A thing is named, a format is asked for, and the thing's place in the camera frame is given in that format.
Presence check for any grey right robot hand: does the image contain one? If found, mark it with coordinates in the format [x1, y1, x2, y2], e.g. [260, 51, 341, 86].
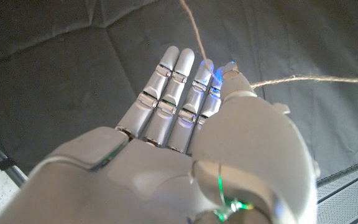
[0, 45, 321, 224]

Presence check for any jute twine strand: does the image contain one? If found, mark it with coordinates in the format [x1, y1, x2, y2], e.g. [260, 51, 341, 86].
[178, 0, 358, 90]

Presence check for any black backdrop curtain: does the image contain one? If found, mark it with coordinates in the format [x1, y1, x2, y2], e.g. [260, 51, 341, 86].
[0, 0, 358, 187]

